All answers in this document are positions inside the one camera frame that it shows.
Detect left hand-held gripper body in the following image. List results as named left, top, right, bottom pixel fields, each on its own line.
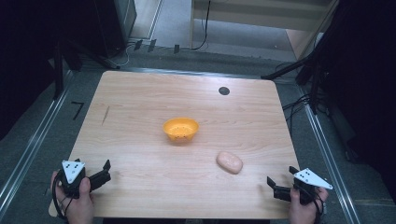
left=60, top=158, right=94, bottom=199

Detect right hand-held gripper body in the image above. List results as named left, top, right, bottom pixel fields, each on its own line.
left=274, top=168, right=333, bottom=206

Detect pale pink oval bread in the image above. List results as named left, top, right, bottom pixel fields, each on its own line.
left=216, top=150, right=244, bottom=175

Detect orange plastic bowl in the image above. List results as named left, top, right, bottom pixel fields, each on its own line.
left=162, top=117, right=200, bottom=144

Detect person's right hand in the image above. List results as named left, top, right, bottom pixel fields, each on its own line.
left=288, top=186, right=330, bottom=224

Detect person's left hand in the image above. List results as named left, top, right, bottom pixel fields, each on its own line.
left=49, top=170, right=95, bottom=224

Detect black metal stand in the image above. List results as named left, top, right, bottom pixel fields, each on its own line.
left=261, top=49, right=328, bottom=116
left=50, top=38, right=121, bottom=101

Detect dark cabinet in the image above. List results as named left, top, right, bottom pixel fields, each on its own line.
left=92, top=0, right=138, bottom=60

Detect white shelf unit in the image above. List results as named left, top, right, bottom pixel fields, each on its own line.
left=189, top=0, right=341, bottom=62

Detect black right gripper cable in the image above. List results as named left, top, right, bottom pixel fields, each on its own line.
left=311, top=191, right=325, bottom=220

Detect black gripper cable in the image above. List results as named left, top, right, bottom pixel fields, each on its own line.
left=51, top=177, right=75, bottom=221
left=311, top=191, right=325, bottom=220

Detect metal floor rail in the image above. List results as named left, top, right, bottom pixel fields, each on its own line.
left=298, top=87, right=362, bottom=224
left=0, top=70, right=75, bottom=217

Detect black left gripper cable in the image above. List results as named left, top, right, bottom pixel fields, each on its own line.
left=51, top=177, right=75, bottom=221

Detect black floor cables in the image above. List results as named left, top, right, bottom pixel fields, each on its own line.
left=280, top=92, right=331, bottom=132

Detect thin white cable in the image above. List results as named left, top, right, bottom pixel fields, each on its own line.
left=119, top=42, right=135, bottom=68

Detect black hanging cable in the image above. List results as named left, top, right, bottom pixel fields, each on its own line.
left=189, top=0, right=212, bottom=52

